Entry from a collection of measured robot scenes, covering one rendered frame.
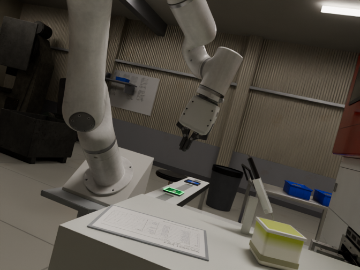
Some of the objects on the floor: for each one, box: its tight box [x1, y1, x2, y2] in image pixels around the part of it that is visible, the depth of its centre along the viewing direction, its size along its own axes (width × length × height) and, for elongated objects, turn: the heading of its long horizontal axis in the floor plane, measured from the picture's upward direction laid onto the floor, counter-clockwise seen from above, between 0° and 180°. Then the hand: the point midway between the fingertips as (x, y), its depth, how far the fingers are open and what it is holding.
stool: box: [155, 169, 188, 185], centre depth 315 cm, size 56×54×67 cm
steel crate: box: [0, 108, 77, 164], centre depth 526 cm, size 85×102×70 cm
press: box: [0, 16, 54, 115], centre depth 845 cm, size 149×133×291 cm
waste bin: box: [206, 164, 244, 212], centre depth 520 cm, size 55×52×67 cm
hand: (185, 144), depth 96 cm, fingers closed
